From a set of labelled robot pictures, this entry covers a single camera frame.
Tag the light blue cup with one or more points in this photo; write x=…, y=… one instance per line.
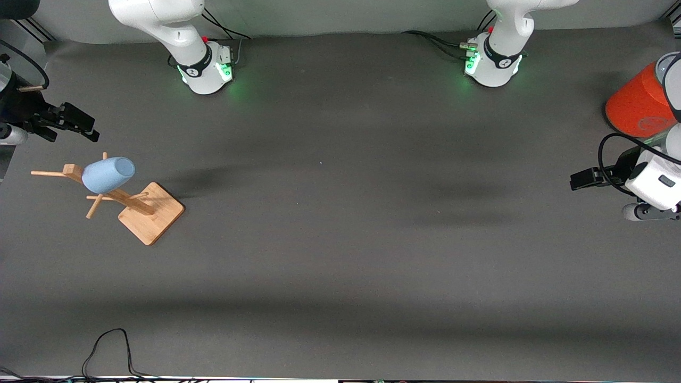
x=106, y=175

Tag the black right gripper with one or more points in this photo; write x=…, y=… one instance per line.
x=22, y=109

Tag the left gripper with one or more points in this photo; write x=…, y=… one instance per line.
x=617, y=168

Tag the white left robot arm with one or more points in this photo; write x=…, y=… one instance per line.
x=503, y=37

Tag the orange can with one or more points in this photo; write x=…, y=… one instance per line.
x=636, y=103

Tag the aluminium frame rail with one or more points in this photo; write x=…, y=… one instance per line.
x=675, y=20
x=41, y=30

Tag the wooden cup stand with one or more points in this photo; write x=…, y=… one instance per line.
x=151, y=213

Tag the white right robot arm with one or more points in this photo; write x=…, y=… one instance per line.
x=181, y=32

